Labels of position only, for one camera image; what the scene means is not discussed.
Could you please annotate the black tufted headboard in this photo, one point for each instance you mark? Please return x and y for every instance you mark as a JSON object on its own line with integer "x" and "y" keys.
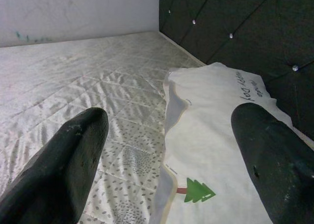
{"x": 220, "y": 17}

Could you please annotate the white quilted mattress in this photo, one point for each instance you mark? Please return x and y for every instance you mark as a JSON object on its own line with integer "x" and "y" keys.
{"x": 73, "y": 74}

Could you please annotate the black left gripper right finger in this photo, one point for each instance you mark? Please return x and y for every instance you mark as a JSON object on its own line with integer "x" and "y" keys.
{"x": 277, "y": 170}

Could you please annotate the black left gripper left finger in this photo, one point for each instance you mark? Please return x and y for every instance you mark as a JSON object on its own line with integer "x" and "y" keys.
{"x": 54, "y": 175}

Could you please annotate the white pillow with tree print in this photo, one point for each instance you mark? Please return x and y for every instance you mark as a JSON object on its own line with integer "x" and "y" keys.
{"x": 208, "y": 135}

